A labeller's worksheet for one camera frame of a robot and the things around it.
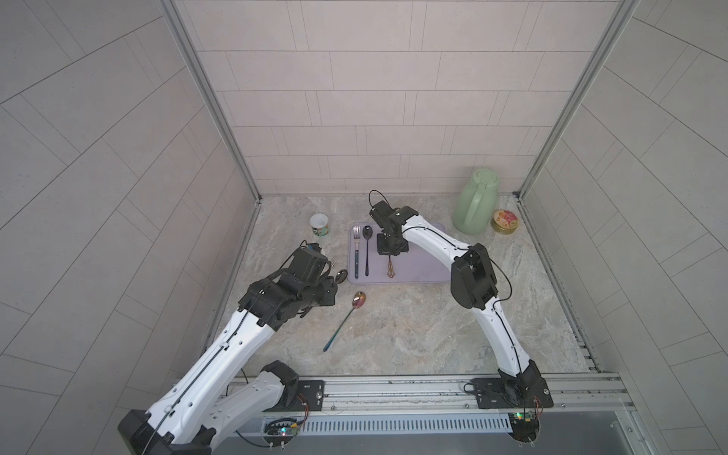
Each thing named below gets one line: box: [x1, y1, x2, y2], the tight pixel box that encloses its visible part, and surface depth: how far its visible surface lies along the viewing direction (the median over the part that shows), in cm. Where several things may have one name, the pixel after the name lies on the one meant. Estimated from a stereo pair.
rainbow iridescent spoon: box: [322, 291, 366, 352], surface depth 88 cm
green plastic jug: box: [452, 168, 501, 236], surface depth 93 cm
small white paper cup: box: [309, 212, 329, 237], surface depth 104 cm
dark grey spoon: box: [335, 269, 348, 285], surface depth 93 cm
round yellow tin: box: [491, 209, 519, 236], surface depth 107 cm
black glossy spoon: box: [362, 224, 373, 277], surface depth 104 cm
